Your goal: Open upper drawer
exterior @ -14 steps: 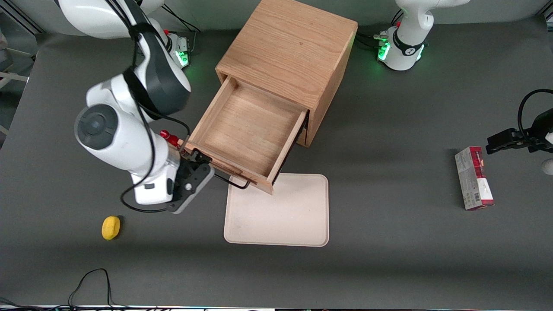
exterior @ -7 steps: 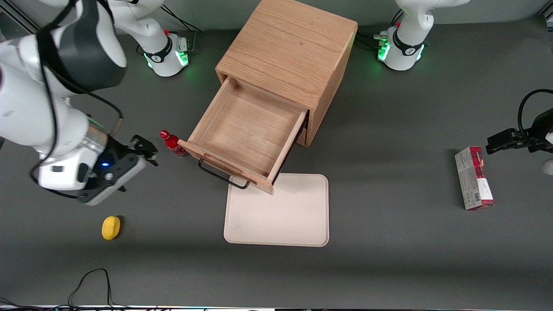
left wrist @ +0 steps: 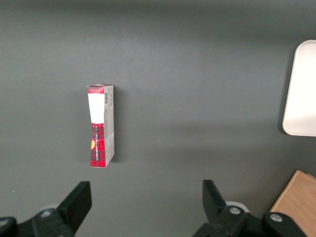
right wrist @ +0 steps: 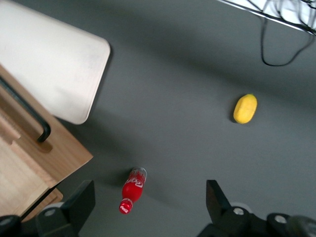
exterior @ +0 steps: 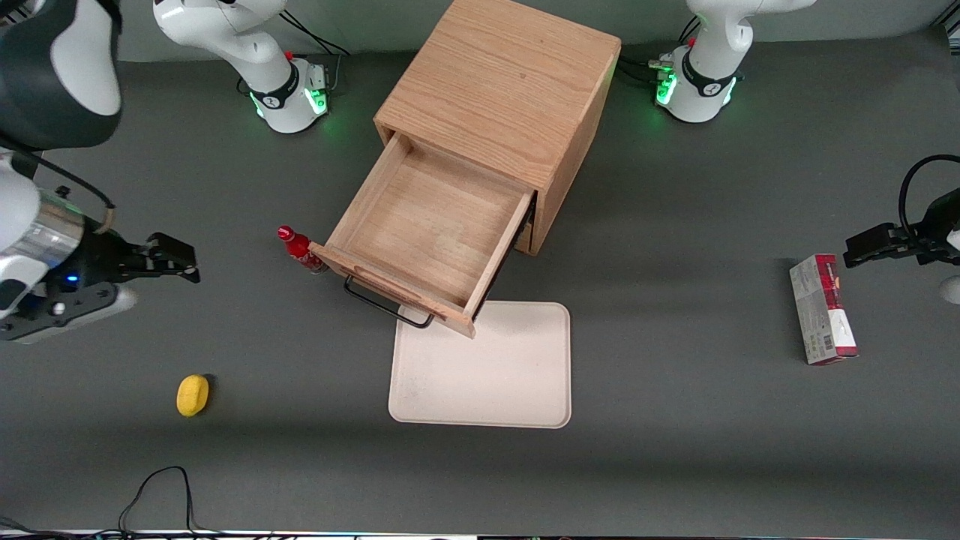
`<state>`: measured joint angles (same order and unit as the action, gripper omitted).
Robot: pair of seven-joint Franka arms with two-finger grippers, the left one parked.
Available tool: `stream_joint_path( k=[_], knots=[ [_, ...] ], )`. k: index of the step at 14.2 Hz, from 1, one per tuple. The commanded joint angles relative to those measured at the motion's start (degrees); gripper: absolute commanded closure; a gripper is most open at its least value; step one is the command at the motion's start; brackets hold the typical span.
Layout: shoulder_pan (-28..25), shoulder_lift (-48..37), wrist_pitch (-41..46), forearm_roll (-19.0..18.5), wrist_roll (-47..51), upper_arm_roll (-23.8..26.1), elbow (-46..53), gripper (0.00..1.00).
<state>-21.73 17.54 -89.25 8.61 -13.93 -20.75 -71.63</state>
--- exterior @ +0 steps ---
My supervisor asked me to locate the red tartan shortbread box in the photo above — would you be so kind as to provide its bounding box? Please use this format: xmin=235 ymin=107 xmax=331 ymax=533
xmin=789 ymin=253 xmax=860 ymax=366

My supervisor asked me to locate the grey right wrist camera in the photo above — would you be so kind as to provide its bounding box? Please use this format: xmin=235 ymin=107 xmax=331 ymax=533
xmin=0 ymin=281 xmax=138 ymax=346

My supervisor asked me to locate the black base cable bundle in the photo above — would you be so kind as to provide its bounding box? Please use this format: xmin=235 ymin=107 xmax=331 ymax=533
xmin=615 ymin=56 xmax=676 ymax=85
xmin=277 ymin=6 xmax=352 ymax=76

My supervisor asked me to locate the wooden drawer cabinet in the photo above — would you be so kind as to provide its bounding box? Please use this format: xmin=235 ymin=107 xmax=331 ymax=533
xmin=373 ymin=0 xmax=622 ymax=257

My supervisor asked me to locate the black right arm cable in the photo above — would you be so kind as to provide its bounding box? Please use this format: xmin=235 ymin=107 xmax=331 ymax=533
xmin=15 ymin=146 xmax=117 ymax=233

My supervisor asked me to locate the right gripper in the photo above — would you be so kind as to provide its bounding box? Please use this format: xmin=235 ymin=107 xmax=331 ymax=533
xmin=0 ymin=206 xmax=202 ymax=316

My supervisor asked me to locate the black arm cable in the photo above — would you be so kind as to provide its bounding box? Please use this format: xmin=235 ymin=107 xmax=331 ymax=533
xmin=15 ymin=146 xmax=117 ymax=233
xmin=898 ymin=154 xmax=960 ymax=241

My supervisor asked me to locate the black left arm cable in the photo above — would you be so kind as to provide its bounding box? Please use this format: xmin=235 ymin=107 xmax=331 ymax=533
xmin=898 ymin=154 xmax=960 ymax=241

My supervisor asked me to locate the thin black looped cable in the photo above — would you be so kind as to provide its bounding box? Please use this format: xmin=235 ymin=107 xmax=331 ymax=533
xmin=118 ymin=466 xmax=200 ymax=537

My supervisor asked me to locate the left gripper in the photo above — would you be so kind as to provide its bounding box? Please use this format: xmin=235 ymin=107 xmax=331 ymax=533
xmin=845 ymin=187 xmax=960 ymax=269

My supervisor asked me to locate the red cola bottle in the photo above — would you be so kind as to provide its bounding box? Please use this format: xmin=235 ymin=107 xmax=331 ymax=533
xmin=277 ymin=225 xmax=325 ymax=275

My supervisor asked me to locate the yellow lemon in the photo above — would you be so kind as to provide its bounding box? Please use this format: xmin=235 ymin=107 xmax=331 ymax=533
xmin=176 ymin=374 xmax=211 ymax=418

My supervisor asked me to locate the cream rectangular tray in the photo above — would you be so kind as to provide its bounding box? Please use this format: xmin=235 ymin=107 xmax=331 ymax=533
xmin=388 ymin=300 xmax=572 ymax=430

